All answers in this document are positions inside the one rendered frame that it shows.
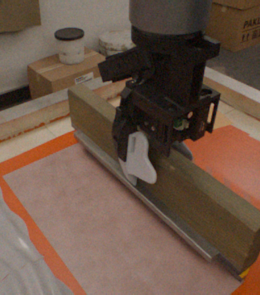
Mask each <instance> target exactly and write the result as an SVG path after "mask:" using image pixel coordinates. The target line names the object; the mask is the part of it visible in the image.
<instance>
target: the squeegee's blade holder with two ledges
mask: <svg viewBox="0 0 260 295"><path fill-rule="evenodd" d="M73 134H74V138H75V139H76V140H77V141H78V142H79V143H80V144H82V145H83V146H84V147H85V148H86V149H87V150H88V151H89V152H90V153H91V154H92V155H93V156H94V157H95V158H96V159H98V160H99V161H100V162H101V163H102V165H104V166H105V167H107V168H108V169H109V170H110V171H111V172H112V173H113V174H114V175H115V176H116V177H117V178H118V179H119V180H120V181H121V182H122V183H124V185H125V186H127V187H128V188H129V189H130V190H131V191H133V193H135V195H137V197H139V198H140V199H141V200H142V201H143V202H144V203H145V204H146V205H147V206H148V207H150V208H151V209H152V210H153V211H154V212H155V213H156V214H158V216H160V218H162V220H164V222H166V223H167V225H169V226H170V227H171V228H172V229H173V230H175V231H176V232H177V233H178V234H179V235H180V236H181V237H182V238H183V239H185V241H186V242H187V243H188V244H189V245H191V246H192V247H193V248H194V249H195V250H196V251H197V252H198V253H199V254H201V255H202V256H203V257H204V258H205V259H206V260H207V261H208V262H210V263H211V262H213V261H214V260H215V259H216V258H218V256H219V253H220V252H219V251H217V250H216V249H215V248H214V247H213V246H212V245H210V243H208V242H207V241H206V240H205V239H204V238H203V237H201V236H200V235H199V234H198V233H197V232H196V231H195V230H194V229H193V228H191V227H190V226H189V225H188V224H186V223H185V222H184V221H183V220H182V219H181V218H180V217H179V216H178V215H177V214H175V213H174V212H173V211H172V210H171V209H169V208H168V206H166V205H165V204H164V203H163V202H162V201H161V200H159V199H158V198H157V197H156V196H154V195H153V194H152V193H151V192H150V191H149V190H148V189H147V188H146V187H145V186H143V185H142V184H141V183H140V182H138V183H137V185H135V186H134V185H133V184H131V183H130V181H129V180H128V179H127V178H126V176H125V175H124V171H123V169H122V166H121V165H119V164H118V163H117V162H116V161H115V160H114V159H112V158H111V157H110V156H109V155H108V154H106V153H105V152H104V151H103V150H102V149H101V148H100V147H99V146H98V145H97V144H96V143H94V142H93V141H92V140H90V139H89V138H88V137H87V136H86V135H85V134H84V133H83V132H82V131H81V130H77V131H75V132H73Z"/></svg>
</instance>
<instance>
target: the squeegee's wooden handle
mask: <svg viewBox="0 0 260 295"><path fill-rule="evenodd" d="M67 94H68V104H69V110H70V121H71V126H72V127H73V128H74V129H75V130H76V131H77V130H81V131H82V132H83V133H84V134H85V135H86V136H87V137H88V138H89V139H90V140H92V141H93V142H94V143H96V144H97V145H98V146H99V147H100V148H101V149H102V150H103V151H104V152H105V153H106V154H108V155H109V156H110V157H111V158H112V159H114V160H115V161H116V162H117V163H118V164H119V165H120V161H119V158H118V156H117V154H116V151H115V147H114V144H113V140H112V135H111V132H112V125H113V121H114V119H115V114H116V110H115V108H116V107H115V106H113V105H112V104H110V103H109V102H107V101H105V100H104V99H103V98H102V97H100V96H99V95H97V94H96V93H95V92H93V91H92V90H90V89H89V88H88V87H86V86H85V85H83V84H77V85H75V86H70V87H69V88H68V90H67ZM137 130H139V131H140V132H143V133H144V134H145V135H146V136H147V141H148V144H149V146H148V152H147V156H148V159H149V162H150V163H151V164H152V165H153V168H154V169H155V172H156V174H157V180H156V182H155V183H154V184H149V183H147V182H146V181H144V180H142V179H140V178H138V182H140V183H141V184H142V185H143V186H145V187H146V188H147V189H148V190H149V191H150V192H151V193H152V194H153V195H154V196H156V197H157V198H158V199H159V200H161V201H162V202H163V203H164V204H165V205H166V206H168V208H169V209H171V210H172V211H173V212H174V213H175V214H177V215H178V216H179V217H180V218H181V219H182V220H183V221H184V222H185V223H186V224H188V225H189V226H190V227H191V228H193V229H194V230H195V231H196V232H197V233H198V234H199V235H200V236H201V237H203V238H204V239H205V240H206V241H207V242H208V243H210V245H212V246H213V247H214V248H215V249H216V250H217V251H219V252H220V253H219V256H218V257H219V258H220V259H221V260H222V261H223V262H224V263H225V264H226V265H227V266H229V268H231V270H234V271H235V272H236V274H237V275H241V274H242V273H243V272H244V271H245V270H246V269H247V268H249V267H251V266H252V265H253V263H254V262H255V261H256V260H257V257H258V255H259V252H260V210H259V209H258V208H256V207H255V206H254V205H252V204H250V203H249V202H248V201H246V200H244V199H243V198H242V197H241V196H239V195H237V193H235V192H233V191H232V190H231V189H229V188H228V187H227V186H226V185H224V184H222V183H221V182H219V181H218V180H217V179H215V178H214V177H212V176H211V175H210V174H209V173H207V172H206V171H204V170H203V169H202V168H201V167H199V166H197V165H196V164H194V163H192V162H191V161H190V160H189V159H188V158H186V157H184V156H183V155H182V154H181V153H179V152H177V151H176V150H175V149H173V148H172V147H170V153H169V157H166V156H165V155H163V154H162V153H161V152H160V151H158V150H157V149H155V148H154V147H153V140H152V139H150V136H149V135H147V133H145V132H144V131H143V130H142V129H140V127H139V126H138V125H137Z"/></svg>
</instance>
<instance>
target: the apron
mask: <svg viewBox="0 0 260 295"><path fill-rule="evenodd" d="M29 26H41V15H40V8H39V0H0V33H1V32H19V31H21V30H23V29H25V28H27V27H29Z"/></svg>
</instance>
